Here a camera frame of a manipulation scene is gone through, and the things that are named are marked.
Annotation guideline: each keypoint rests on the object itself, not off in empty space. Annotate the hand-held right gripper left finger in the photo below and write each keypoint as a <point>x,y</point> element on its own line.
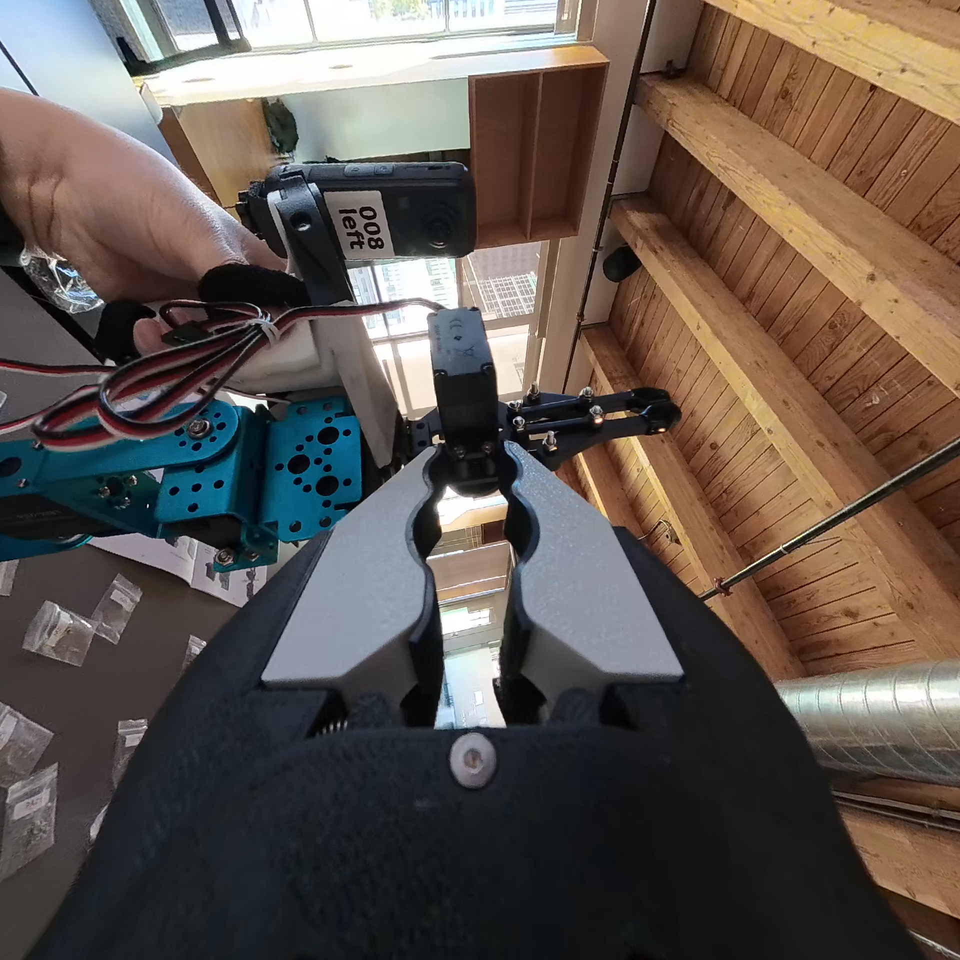
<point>345,600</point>

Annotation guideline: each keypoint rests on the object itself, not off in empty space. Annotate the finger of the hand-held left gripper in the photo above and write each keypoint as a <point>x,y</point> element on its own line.
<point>367,382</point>

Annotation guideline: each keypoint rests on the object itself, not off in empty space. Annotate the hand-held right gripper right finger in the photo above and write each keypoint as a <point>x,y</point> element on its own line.
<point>600,600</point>

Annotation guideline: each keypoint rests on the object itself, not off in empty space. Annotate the blue and black toy robot arm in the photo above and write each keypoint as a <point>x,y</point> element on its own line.
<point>225,480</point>

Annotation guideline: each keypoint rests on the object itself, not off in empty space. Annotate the dark grey desk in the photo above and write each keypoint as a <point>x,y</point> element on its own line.
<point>150,675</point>

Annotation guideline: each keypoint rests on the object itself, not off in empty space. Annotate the person's left hand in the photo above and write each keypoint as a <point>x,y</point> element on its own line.
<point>97,195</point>

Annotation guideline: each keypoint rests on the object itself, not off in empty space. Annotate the large grid window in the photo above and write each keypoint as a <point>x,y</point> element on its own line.
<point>495,285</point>

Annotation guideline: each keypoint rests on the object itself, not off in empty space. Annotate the dark green jacket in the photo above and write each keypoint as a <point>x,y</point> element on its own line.
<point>279,127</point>

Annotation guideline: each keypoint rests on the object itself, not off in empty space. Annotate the printed instruction sheet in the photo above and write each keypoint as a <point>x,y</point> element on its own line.
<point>187,566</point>

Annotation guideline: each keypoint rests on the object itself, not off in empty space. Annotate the black ceiling speaker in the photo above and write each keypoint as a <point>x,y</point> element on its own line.
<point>621,262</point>

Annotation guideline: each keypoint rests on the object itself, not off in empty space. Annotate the black metal ceiling pipe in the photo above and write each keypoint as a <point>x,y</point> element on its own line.
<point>840,517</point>

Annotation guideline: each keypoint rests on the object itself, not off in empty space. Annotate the small clear parts bags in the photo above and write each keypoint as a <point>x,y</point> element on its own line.
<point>56,634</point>

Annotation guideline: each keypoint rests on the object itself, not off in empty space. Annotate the clear plastic wrap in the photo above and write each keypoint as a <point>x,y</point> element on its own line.
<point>64,289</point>

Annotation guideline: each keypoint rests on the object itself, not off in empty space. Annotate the wooden wall shelf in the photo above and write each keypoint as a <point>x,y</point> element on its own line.
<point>540,150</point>

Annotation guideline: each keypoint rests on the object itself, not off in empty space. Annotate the silver air duct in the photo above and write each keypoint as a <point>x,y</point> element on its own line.
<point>885,720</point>

